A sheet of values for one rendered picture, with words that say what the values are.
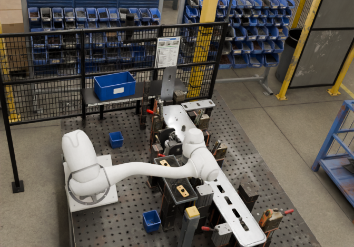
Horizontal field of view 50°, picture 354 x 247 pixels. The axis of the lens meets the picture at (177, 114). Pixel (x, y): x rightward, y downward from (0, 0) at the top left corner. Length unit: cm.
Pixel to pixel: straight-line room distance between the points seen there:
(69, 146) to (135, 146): 135
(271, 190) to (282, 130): 194
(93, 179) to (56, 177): 204
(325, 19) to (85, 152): 396
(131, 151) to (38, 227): 105
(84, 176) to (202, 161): 57
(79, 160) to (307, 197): 285
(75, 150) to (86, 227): 88
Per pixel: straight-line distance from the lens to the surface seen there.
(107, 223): 267
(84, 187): 190
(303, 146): 483
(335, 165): 451
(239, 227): 240
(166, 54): 331
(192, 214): 218
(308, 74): 561
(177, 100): 322
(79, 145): 188
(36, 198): 377
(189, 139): 194
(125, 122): 341
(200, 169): 186
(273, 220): 244
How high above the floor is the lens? 285
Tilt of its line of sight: 37 degrees down
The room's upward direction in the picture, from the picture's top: 10 degrees clockwise
